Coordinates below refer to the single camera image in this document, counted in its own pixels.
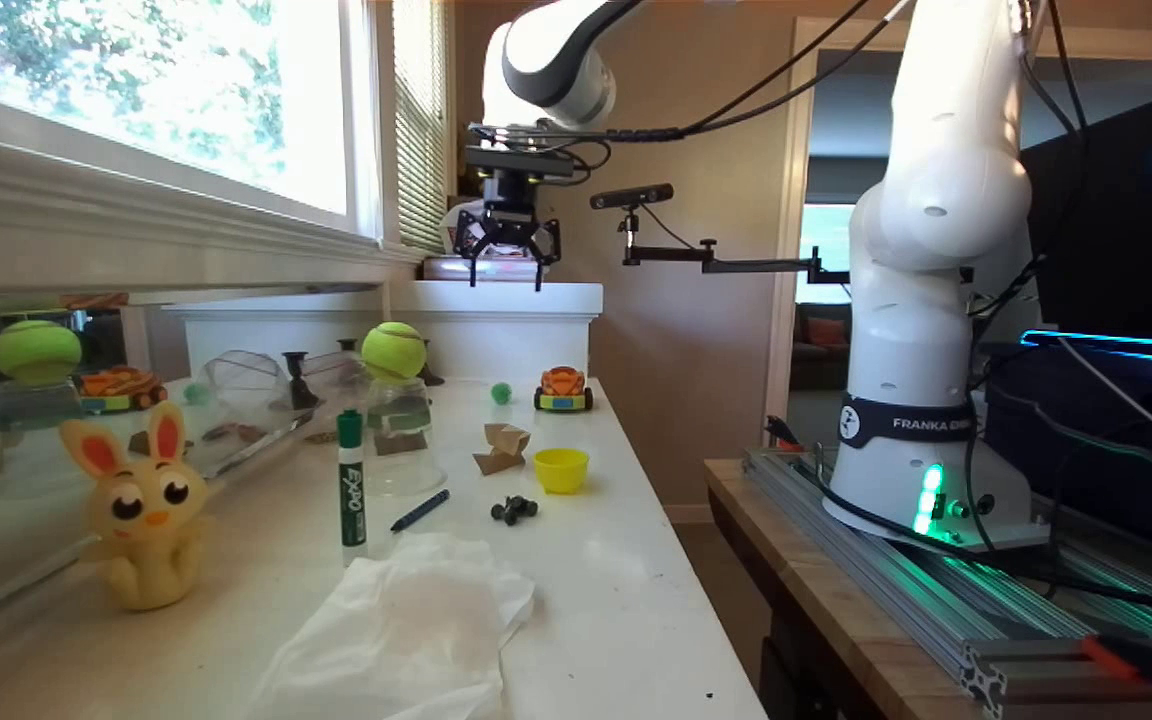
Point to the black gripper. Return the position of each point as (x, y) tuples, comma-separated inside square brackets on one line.
[(509, 205)]

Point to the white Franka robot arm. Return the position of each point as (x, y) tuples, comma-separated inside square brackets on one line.
[(939, 200)]

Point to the orange toy car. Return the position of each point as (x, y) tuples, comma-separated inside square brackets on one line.
[(563, 389)]

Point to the green tennis ball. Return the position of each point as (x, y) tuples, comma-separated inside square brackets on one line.
[(393, 355)]

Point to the white window blind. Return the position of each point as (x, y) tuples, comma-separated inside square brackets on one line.
[(418, 134)]

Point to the dark metal candle holder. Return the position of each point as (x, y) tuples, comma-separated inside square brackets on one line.
[(302, 380)]

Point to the small black toy piece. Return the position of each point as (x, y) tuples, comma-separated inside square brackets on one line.
[(515, 511)]

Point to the dark blue pen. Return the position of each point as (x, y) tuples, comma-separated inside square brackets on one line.
[(418, 511)]

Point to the green capped whiteboard marker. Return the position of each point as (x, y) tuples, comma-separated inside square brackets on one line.
[(353, 484)]

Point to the clear wine glass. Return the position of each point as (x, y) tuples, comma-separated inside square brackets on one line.
[(242, 394)]

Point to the white crumpled cloth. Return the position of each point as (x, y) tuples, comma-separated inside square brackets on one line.
[(397, 633)]

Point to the yellow plush bunny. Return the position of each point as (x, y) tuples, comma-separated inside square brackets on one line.
[(141, 515)]

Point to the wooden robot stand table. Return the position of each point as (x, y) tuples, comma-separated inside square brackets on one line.
[(800, 621)]

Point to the black computer monitor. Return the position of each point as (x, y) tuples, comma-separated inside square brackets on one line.
[(1110, 226)]

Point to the blue lit computer case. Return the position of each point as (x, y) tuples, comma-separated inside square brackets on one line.
[(1110, 427)]

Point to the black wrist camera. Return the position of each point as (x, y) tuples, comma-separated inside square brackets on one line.
[(523, 151)]

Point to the black stereo camera bar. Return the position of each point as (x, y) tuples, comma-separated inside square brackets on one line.
[(628, 199)]

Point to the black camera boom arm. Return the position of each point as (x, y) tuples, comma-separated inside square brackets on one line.
[(736, 264)]

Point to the aluminium rail frame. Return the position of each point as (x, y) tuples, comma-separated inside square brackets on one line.
[(896, 587)]

